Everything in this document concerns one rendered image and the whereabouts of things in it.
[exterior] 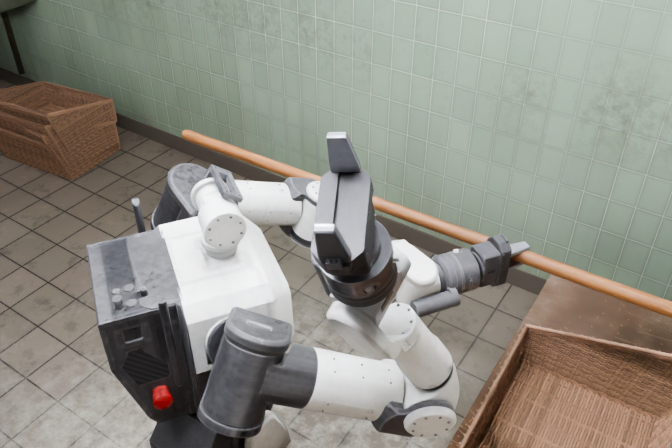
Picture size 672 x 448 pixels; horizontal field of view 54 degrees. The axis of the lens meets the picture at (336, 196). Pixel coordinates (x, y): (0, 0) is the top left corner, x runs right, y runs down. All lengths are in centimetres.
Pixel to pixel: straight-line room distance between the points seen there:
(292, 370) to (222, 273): 21
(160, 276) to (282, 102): 238
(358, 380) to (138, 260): 41
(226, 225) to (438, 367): 37
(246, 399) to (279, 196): 51
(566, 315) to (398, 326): 138
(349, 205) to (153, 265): 49
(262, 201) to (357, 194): 64
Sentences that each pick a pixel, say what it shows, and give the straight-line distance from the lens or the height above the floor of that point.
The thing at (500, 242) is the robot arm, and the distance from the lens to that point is 138.
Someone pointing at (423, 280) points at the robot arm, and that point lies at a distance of 129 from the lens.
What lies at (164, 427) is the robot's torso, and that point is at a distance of 133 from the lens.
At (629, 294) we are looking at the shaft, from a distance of 142.
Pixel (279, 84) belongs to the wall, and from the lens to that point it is 335.
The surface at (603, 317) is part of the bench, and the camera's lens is 229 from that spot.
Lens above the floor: 210
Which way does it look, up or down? 35 degrees down
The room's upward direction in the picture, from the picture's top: straight up
